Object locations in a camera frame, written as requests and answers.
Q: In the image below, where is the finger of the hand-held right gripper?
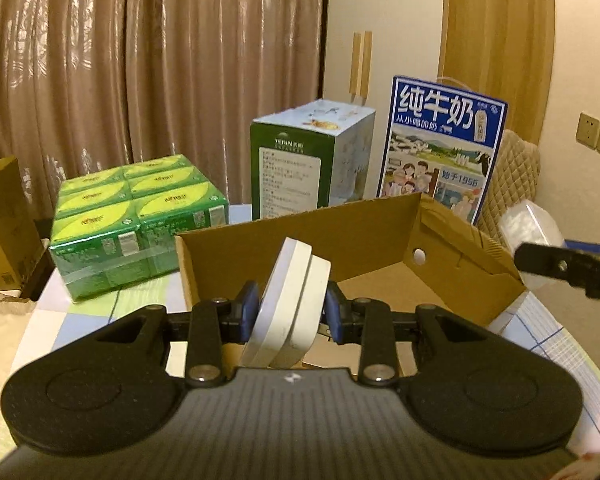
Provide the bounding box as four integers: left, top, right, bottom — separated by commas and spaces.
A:
514, 242, 587, 289

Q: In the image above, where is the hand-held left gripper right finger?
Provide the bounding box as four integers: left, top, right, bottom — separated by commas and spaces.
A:
325, 280, 491, 387

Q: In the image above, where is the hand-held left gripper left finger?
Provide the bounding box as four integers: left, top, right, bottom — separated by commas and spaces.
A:
95, 281, 260, 388

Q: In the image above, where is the clear plastic bag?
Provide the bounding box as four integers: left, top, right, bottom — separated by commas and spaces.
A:
497, 200, 566, 261

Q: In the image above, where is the white power adapter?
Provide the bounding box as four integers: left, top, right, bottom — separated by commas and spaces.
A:
241, 237, 333, 368

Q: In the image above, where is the checkered tablecloth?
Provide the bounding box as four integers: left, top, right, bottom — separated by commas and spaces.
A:
10, 204, 600, 461

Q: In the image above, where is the beige quilted chair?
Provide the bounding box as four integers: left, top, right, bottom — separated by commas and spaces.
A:
480, 130, 542, 256

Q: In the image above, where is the green tissue pack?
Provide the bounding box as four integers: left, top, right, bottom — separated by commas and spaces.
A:
47, 154, 231, 304

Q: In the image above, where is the blue milk carton box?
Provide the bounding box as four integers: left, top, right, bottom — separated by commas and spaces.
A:
377, 76, 509, 226

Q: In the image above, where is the green white carton box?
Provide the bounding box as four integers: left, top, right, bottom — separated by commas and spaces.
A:
250, 99, 377, 222

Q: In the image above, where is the wooden door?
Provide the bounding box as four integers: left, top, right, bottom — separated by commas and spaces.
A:
437, 0, 556, 146

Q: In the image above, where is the brown cardboard floor box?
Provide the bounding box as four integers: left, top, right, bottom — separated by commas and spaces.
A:
0, 156, 48, 293

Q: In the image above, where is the beige patterned cloth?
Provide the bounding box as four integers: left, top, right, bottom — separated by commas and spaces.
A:
0, 287, 43, 441

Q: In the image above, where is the beige patterned curtain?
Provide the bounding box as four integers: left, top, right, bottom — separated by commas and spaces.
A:
0, 0, 327, 207

